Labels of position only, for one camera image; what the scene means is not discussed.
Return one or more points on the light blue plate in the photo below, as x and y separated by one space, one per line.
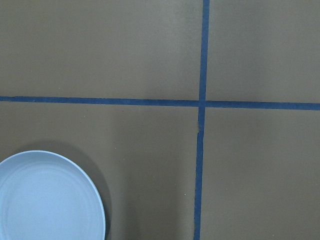
46 196

